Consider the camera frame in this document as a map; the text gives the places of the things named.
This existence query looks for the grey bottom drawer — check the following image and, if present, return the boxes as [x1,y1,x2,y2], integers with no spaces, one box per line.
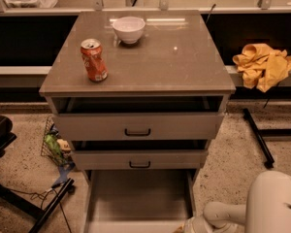
[81,169,196,233]

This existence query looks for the grey drawer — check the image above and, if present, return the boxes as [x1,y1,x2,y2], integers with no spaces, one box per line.
[52,95,224,141]
[72,140,208,170]
[81,169,196,233]

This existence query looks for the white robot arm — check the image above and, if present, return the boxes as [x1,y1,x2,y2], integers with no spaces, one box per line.
[173,171,291,233]

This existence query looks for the grey middle drawer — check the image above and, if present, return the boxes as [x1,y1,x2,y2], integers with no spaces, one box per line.
[72,140,208,170]

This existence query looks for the grey drawer cabinet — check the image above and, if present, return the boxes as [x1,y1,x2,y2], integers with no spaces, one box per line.
[39,10,237,180]

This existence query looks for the grey top drawer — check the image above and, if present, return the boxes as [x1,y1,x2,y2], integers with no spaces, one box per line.
[52,95,224,141]

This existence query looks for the black stand leg right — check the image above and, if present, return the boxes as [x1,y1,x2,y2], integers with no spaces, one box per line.
[242,109,291,169]

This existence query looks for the black stand leg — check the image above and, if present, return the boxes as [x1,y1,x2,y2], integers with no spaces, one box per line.
[0,179,74,233]
[242,109,291,169]

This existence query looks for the blue tape strip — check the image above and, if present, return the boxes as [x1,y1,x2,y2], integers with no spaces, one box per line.
[51,162,75,188]

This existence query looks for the yellow cloth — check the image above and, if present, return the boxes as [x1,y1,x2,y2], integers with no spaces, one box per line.
[233,44,291,92]

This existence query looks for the black stand leg left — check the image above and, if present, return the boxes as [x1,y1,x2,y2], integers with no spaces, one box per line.
[0,179,74,233]

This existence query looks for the orange soda can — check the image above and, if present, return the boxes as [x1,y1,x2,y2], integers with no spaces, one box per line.
[81,39,108,83]

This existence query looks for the white bowl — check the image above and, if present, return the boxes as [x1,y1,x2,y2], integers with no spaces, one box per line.
[113,17,146,44]

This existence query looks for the wire basket with items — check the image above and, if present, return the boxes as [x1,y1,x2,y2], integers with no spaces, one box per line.
[41,116,72,166]

